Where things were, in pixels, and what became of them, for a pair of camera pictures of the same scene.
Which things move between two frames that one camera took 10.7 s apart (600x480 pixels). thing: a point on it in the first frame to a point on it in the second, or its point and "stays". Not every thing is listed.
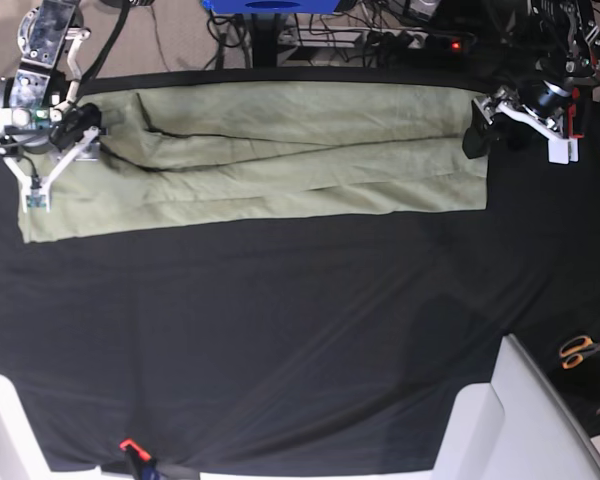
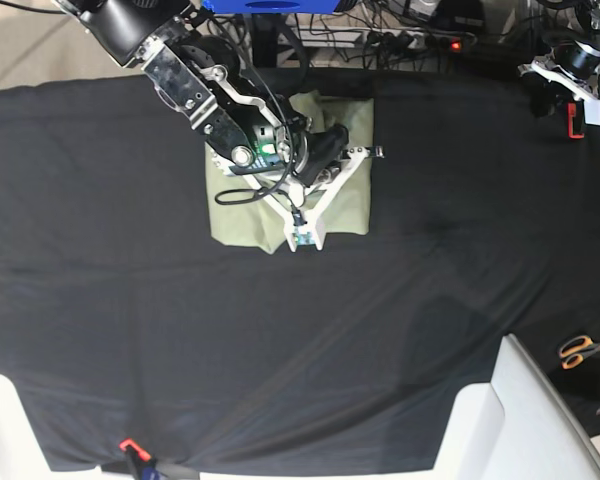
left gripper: (70, 128) to (317, 151)
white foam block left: (8, 447) stays
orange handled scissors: (574, 349) stays
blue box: (271, 6) stays
